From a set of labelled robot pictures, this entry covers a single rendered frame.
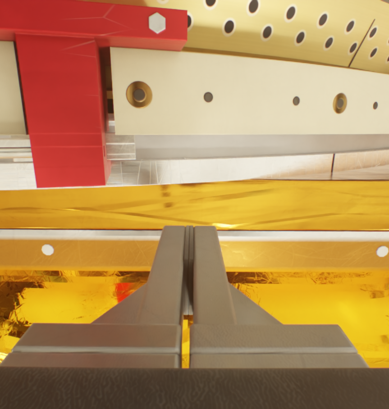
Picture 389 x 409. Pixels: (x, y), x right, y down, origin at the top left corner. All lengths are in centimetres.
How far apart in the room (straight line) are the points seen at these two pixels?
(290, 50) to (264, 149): 8
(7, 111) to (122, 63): 7
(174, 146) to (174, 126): 6
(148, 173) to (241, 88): 9
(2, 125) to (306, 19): 22
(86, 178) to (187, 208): 11
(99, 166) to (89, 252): 14
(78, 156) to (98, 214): 11
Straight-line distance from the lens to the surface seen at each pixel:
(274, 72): 21
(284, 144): 29
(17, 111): 19
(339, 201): 28
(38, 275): 31
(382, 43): 35
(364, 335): 31
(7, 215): 31
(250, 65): 20
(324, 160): 31
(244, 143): 26
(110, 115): 22
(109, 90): 22
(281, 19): 26
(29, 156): 18
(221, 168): 24
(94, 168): 16
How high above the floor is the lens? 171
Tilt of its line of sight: 16 degrees up
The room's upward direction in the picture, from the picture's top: 180 degrees counter-clockwise
